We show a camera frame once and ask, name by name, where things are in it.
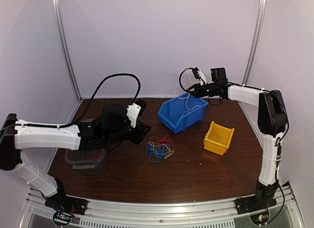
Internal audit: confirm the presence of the grey transparent plastic container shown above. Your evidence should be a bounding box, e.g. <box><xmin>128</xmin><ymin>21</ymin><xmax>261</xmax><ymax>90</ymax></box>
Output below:
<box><xmin>65</xmin><ymin>118</ymin><xmax>108</xmax><ymax>176</ymax></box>

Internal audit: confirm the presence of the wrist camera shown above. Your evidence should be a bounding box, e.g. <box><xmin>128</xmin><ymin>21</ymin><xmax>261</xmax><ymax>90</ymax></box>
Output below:
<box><xmin>127</xmin><ymin>99</ymin><xmax>147</xmax><ymax>128</ymax></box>
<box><xmin>192</xmin><ymin>67</ymin><xmax>208</xmax><ymax>86</ymax></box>

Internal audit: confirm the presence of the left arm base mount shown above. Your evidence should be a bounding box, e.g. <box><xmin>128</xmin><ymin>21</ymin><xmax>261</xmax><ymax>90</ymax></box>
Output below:
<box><xmin>45</xmin><ymin>196</ymin><xmax>88</xmax><ymax>215</ymax></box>

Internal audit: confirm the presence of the yellow cable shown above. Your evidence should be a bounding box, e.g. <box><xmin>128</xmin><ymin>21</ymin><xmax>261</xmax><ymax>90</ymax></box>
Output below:
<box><xmin>175</xmin><ymin>68</ymin><xmax>204</xmax><ymax>116</ymax></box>

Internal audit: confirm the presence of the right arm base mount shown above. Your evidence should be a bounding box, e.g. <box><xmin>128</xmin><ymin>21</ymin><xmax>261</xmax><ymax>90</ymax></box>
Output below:
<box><xmin>234</xmin><ymin>195</ymin><xmax>277</xmax><ymax>215</ymax></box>

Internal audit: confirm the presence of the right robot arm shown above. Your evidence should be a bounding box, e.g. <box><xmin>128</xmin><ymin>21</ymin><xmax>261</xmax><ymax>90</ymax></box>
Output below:
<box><xmin>183</xmin><ymin>67</ymin><xmax>289</xmax><ymax>212</ymax></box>

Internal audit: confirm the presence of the blue plastic bin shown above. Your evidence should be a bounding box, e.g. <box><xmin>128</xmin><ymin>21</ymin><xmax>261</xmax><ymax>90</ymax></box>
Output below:
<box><xmin>157</xmin><ymin>93</ymin><xmax>209</xmax><ymax>134</ymax></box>

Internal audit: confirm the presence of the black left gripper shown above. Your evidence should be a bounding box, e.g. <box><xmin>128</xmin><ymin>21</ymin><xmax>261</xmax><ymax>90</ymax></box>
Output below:
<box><xmin>105</xmin><ymin>120</ymin><xmax>152</xmax><ymax>146</ymax></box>

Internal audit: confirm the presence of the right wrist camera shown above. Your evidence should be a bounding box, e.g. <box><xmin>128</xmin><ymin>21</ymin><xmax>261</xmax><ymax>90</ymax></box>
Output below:
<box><xmin>192</xmin><ymin>67</ymin><xmax>208</xmax><ymax>86</ymax></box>

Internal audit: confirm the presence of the tangled coloured cable pile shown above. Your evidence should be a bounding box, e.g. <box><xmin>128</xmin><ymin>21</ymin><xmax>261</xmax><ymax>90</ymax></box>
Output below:
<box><xmin>145</xmin><ymin>134</ymin><xmax>175</xmax><ymax>163</ymax></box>

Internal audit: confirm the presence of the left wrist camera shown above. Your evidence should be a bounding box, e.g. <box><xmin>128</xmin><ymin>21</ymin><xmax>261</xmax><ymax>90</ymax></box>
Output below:
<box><xmin>127</xmin><ymin>99</ymin><xmax>147</xmax><ymax>128</ymax></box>

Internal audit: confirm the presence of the aluminium front rail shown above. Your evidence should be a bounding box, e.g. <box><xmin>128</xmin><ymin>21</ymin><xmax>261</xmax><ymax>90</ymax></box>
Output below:
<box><xmin>24</xmin><ymin>182</ymin><xmax>302</xmax><ymax>228</ymax></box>

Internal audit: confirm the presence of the left aluminium frame post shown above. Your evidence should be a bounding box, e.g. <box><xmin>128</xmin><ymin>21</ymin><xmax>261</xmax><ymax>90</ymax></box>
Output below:
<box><xmin>51</xmin><ymin>0</ymin><xmax>83</xmax><ymax>102</ymax></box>

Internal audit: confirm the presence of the yellow plastic bin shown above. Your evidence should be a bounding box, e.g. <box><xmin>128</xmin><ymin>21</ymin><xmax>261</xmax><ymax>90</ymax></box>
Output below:
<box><xmin>203</xmin><ymin>121</ymin><xmax>235</xmax><ymax>156</ymax></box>

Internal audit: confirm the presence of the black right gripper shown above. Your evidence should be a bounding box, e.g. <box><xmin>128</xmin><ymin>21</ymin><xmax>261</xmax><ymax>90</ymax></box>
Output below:
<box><xmin>187</xmin><ymin>83</ymin><xmax>219</xmax><ymax>98</ymax></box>

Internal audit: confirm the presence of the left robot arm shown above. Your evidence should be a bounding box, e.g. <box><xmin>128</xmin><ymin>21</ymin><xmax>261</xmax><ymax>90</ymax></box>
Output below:
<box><xmin>0</xmin><ymin>103</ymin><xmax>151</xmax><ymax>210</ymax></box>

